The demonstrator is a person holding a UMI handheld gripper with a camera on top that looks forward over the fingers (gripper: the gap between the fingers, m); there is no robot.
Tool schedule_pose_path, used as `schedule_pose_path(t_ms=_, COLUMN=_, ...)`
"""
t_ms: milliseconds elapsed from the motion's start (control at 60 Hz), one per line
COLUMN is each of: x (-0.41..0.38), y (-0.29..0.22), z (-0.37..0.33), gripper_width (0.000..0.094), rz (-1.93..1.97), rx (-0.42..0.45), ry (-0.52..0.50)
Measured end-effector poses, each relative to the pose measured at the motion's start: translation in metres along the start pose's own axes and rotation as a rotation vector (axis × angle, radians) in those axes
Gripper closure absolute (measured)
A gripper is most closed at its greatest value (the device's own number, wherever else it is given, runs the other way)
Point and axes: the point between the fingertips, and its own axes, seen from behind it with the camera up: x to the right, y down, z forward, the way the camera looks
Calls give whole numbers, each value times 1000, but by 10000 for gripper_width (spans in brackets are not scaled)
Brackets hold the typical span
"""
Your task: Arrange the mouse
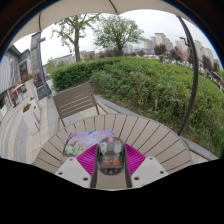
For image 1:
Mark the distant apartment buildings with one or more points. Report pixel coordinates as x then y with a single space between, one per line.
185 48

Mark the white flower planter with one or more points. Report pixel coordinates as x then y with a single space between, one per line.
30 88
30 120

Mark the transparent grey computer mouse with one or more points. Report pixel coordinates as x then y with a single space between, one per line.
110 156

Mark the cherry blossom print mouse pad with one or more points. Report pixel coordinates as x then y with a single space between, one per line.
80 141

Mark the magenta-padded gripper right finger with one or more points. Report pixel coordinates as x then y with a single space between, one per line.
150 170

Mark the round bushy tree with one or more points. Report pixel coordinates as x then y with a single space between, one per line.
116 33

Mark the tall thin-crowned tree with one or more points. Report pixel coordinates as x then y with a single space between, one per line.
77 43

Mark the beige parasol canopy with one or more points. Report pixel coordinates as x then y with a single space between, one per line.
76 11

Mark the grey sign pillar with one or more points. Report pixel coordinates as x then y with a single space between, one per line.
36 60

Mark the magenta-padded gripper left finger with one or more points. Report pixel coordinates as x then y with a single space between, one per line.
71 171

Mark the brown slatted chair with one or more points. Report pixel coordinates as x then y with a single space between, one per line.
75 100

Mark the grey shopfront building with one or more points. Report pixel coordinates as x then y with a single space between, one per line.
10 73

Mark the dark curved parasol pole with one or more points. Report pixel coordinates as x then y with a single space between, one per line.
194 73

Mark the green hedge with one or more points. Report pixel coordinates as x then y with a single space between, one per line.
143 86

